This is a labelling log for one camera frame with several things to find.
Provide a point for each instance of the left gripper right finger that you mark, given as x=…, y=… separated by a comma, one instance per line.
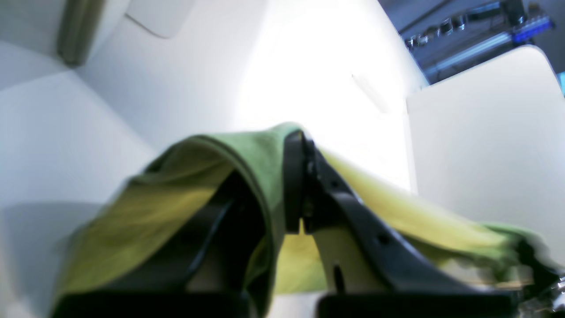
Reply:
x=360, y=252

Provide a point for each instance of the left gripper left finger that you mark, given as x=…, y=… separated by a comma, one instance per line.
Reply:
x=209, y=253

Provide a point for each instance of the green t-shirt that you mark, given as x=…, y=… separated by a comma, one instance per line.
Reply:
x=503, y=264

